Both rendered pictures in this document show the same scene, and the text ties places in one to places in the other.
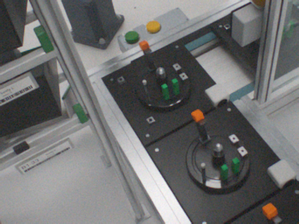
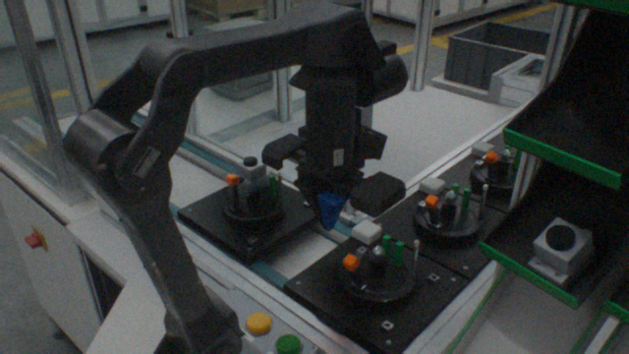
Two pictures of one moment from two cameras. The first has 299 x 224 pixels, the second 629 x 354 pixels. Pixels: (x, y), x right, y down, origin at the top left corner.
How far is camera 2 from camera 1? 122 cm
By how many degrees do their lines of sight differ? 79
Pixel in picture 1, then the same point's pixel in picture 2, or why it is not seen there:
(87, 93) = not seen: hidden behind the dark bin
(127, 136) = (463, 306)
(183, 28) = (255, 289)
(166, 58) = (323, 289)
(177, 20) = (238, 299)
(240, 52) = (292, 227)
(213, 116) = (395, 234)
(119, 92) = (406, 325)
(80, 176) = not seen: outside the picture
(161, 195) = not seen: hidden behind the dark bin
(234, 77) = (314, 249)
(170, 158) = (468, 255)
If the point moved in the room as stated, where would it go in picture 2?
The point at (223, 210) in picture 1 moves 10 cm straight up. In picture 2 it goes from (490, 213) to (499, 173)
